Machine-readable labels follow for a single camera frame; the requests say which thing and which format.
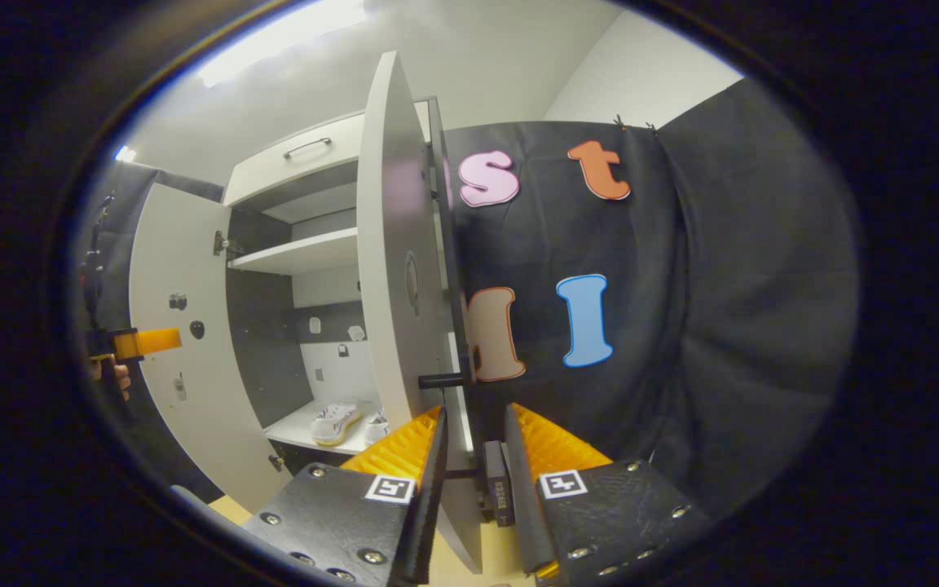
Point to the white shoe cabinet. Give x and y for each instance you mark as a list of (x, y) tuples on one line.
[(262, 350)]

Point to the white sneaker shoe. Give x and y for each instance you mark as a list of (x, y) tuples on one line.
[(378, 430), (335, 424)]

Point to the ceiling light panel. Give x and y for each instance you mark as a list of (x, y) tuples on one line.
[(274, 41), (125, 154)]

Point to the white cabinet shelf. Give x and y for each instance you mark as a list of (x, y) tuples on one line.
[(306, 251)]

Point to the white cabinet door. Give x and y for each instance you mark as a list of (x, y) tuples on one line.
[(184, 261), (388, 244)]

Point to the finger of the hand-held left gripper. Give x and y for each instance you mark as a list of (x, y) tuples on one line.
[(156, 341)]

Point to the metal door hinge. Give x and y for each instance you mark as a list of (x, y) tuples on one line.
[(223, 243)]

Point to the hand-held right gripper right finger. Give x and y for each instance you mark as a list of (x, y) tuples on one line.
[(518, 505)]

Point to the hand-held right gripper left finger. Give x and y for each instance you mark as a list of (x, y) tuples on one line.
[(429, 505)]

